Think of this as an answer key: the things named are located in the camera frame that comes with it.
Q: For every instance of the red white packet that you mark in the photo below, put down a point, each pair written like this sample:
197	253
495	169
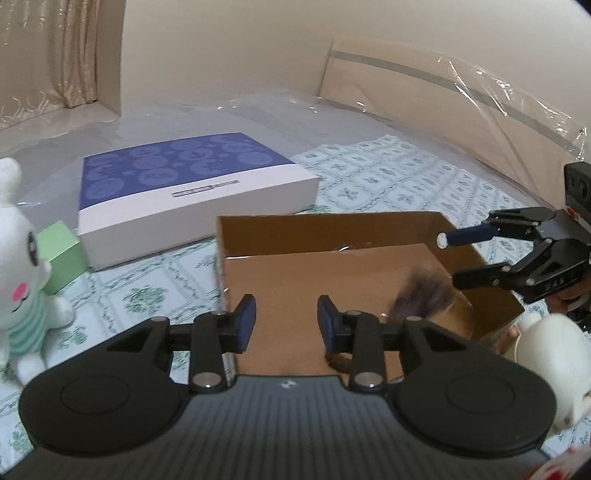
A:
559	468

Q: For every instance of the dark furry soft item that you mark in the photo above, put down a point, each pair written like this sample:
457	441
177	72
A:
425	300

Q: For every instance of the beige curtain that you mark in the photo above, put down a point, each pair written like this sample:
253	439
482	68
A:
46	55

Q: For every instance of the small green box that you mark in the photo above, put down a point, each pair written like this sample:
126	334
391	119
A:
64	258

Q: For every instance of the brown cardboard box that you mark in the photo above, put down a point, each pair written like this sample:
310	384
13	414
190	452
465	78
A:
323	272

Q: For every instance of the person's right hand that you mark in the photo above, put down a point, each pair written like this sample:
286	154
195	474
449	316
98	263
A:
570	302

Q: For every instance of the blue white flat box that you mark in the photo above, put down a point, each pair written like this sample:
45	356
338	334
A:
184	212

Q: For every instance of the beige bed headboard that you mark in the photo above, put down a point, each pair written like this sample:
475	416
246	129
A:
415	74

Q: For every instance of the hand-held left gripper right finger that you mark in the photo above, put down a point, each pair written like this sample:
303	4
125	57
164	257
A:
326	323

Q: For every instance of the white bunny plush toy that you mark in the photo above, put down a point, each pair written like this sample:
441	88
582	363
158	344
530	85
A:
18	258

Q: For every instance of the clear plastic sheet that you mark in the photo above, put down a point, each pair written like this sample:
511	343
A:
231	115

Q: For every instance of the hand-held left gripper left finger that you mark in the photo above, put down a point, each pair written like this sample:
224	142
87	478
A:
248	319

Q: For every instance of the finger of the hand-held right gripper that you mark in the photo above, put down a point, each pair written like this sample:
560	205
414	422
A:
466	236
480	277

